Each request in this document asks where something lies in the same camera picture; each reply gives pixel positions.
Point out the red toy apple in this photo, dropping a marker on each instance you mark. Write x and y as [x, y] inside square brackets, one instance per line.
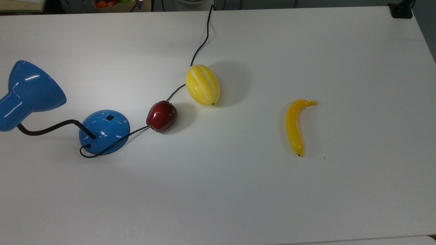
[161, 115]

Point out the yellow toy banana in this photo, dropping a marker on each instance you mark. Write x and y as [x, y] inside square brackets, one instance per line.
[293, 126]

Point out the yellow striped toy melon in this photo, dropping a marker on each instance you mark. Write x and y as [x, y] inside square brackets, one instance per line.
[202, 85]

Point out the blue desk lamp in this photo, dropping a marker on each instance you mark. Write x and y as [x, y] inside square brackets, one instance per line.
[105, 131]

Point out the black table clamp mount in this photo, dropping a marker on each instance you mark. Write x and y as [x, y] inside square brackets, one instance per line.
[401, 10]

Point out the cardboard box of toy fruit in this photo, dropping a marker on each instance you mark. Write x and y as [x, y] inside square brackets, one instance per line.
[115, 6]

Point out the wooden board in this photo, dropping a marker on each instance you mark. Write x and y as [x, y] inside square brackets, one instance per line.
[20, 4]

